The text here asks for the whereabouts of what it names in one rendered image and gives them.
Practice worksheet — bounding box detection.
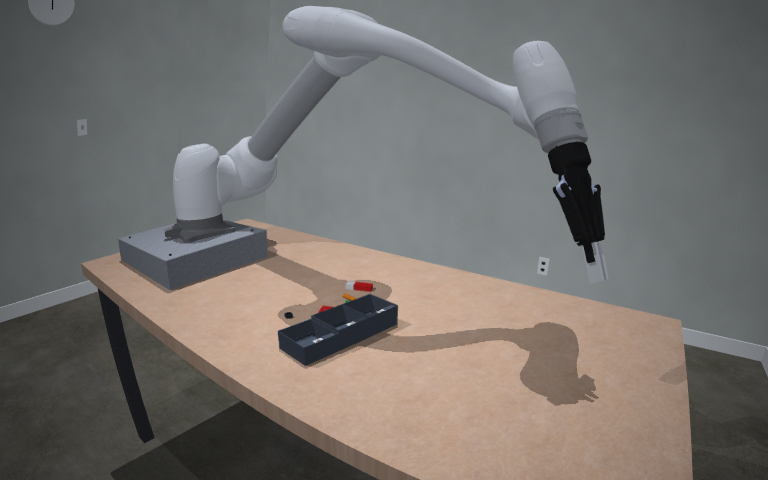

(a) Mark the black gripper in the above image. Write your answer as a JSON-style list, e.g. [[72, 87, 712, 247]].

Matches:
[[548, 142, 609, 284]]

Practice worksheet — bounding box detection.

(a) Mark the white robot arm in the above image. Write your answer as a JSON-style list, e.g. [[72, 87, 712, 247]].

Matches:
[[163, 6, 588, 243]]

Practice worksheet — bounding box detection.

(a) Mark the dark grey three-compartment bin rack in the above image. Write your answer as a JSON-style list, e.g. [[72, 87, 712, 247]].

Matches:
[[279, 294, 398, 366]]

